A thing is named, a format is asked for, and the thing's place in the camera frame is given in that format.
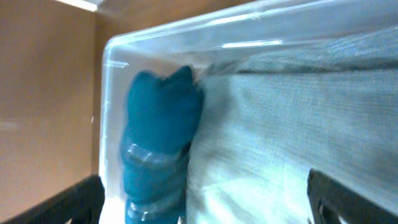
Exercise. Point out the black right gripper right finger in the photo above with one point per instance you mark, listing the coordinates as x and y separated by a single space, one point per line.
332 202

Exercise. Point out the clear plastic storage bin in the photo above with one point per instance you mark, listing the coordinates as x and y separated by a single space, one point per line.
236 33

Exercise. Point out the light blue jeans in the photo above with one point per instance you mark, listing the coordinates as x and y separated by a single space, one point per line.
268 120

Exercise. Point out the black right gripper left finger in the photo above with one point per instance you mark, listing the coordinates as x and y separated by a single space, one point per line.
81 203

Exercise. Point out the blue taped garment bundle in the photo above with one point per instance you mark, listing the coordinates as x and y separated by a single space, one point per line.
162 117

